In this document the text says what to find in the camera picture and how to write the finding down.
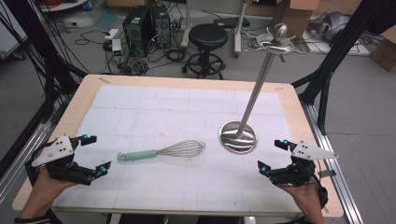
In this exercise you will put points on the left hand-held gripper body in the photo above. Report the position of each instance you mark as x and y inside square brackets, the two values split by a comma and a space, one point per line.
[51, 151]

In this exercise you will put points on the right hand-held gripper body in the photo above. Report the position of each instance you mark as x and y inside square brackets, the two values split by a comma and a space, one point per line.
[306, 152]

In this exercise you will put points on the steel utensil stand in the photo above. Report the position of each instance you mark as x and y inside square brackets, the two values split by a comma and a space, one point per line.
[239, 141]

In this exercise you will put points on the person's left hand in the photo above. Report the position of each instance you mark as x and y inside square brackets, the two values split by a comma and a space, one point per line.
[46, 189]

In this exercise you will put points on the person's right hand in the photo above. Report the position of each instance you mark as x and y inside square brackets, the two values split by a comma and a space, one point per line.
[308, 199]

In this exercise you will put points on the tape piece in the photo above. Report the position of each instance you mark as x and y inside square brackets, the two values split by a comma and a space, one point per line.
[104, 80]

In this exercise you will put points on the white grid mat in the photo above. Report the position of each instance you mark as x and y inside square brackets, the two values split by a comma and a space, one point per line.
[171, 109]

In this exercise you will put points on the white power adapter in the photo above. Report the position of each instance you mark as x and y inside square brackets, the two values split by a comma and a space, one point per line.
[117, 46]

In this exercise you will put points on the white power strip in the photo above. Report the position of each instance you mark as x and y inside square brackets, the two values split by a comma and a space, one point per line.
[112, 34]

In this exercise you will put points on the white stand leg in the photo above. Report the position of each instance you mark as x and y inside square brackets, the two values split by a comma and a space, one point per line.
[186, 25]
[239, 31]

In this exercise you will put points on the large black computer tower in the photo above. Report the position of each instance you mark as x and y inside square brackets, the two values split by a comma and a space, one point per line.
[137, 28]

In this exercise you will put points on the small cardboard box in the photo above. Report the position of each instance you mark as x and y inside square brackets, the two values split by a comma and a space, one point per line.
[384, 49]

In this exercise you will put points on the tall cardboard box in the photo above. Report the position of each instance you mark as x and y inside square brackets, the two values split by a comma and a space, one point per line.
[297, 15]

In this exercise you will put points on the black round stool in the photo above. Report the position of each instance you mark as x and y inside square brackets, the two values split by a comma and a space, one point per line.
[208, 35]

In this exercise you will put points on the flat black device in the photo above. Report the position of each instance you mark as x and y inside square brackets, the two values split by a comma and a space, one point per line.
[232, 21]

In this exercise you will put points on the slim black computer tower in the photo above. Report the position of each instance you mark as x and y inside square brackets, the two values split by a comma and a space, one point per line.
[162, 26]

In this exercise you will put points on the aluminium rail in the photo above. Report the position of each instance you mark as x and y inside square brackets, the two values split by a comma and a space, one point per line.
[25, 155]
[339, 174]

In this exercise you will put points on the black frame stand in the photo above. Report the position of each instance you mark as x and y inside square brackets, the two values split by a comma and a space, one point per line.
[46, 62]
[330, 62]

